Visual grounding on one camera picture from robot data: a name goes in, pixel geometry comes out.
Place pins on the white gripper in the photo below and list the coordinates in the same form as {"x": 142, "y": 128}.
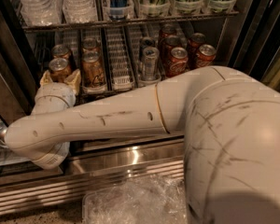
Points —
{"x": 57, "y": 90}

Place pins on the orange can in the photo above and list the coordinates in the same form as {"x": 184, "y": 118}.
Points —
{"x": 94, "y": 75}
{"x": 62, "y": 51}
{"x": 59, "y": 69}
{"x": 90, "y": 44}

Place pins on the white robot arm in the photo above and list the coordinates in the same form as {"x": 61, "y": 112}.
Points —
{"x": 230, "y": 124}

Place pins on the open glass fridge door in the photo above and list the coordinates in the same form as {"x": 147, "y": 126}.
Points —
{"x": 15, "y": 169}

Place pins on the rear silver can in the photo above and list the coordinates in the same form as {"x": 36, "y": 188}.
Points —
{"x": 145, "y": 42}

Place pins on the silver can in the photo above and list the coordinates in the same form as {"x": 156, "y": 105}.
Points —
{"x": 149, "y": 61}
{"x": 145, "y": 42}

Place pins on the front silver can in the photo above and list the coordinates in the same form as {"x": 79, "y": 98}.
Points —
{"x": 149, "y": 61}

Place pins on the tall blue red can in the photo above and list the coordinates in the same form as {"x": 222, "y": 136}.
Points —
{"x": 117, "y": 9}

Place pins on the middle left Coca-Cola can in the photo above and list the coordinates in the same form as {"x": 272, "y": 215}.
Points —
{"x": 167, "y": 44}

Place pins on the coca-cola can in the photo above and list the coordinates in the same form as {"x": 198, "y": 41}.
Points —
{"x": 166, "y": 30}
{"x": 167, "y": 44}
{"x": 195, "y": 40}
{"x": 205, "y": 55}
{"x": 176, "y": 62}

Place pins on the front left Coca-Cola can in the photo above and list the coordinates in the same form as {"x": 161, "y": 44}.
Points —
{"x": 176, "y": 62}

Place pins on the rear left Coca-Cola can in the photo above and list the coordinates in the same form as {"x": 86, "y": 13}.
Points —
{"x": 166, "y": 30}

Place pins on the rear right Coca-Cola can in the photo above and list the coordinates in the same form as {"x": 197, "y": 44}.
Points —
{"x": 195, "y": 40}

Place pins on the front right Coca-Cola can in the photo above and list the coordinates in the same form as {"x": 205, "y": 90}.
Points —
{"x": 205, "y": 55}

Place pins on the empty white glide tray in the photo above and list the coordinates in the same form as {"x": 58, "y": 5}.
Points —
{"x": 121, "y": 70}

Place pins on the left clear water bottles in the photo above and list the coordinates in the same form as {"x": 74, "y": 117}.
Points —
{"x": 42, "y": 12}

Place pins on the clear water bottles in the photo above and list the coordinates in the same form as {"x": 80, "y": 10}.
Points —
{"x": 42, "y": 12}
{"x": 79, "y": 11}

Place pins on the right clear water bottles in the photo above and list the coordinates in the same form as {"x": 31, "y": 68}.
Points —
{"x": 79, "y": 11}

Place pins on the clear plastic bin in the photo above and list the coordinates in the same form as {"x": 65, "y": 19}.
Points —
{"x": 152, "y": 199}

